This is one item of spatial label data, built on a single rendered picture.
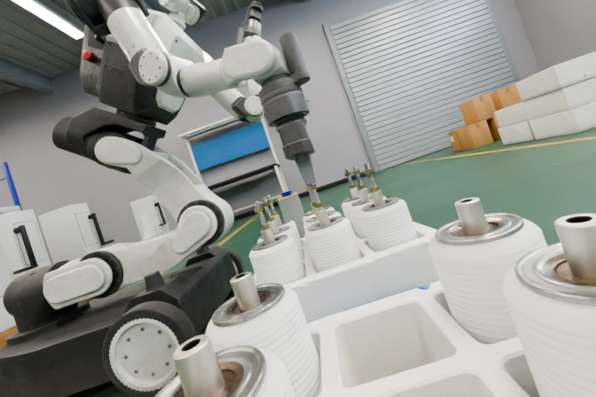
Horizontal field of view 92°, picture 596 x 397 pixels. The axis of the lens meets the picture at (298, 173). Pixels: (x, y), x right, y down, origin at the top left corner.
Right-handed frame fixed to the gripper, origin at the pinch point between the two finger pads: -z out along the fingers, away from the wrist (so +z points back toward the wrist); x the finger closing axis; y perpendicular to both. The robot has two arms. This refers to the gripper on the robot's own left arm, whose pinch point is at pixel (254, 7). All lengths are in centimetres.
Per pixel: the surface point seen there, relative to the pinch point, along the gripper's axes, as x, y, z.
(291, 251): 47, -5, 106
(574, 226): 91, -3, 106
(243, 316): 72, 10, 113
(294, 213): 12, -19, 91
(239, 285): 70, 10, 111
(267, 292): 69, 7, 111
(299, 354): 72, 5, 116
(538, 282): 89, -2, 109
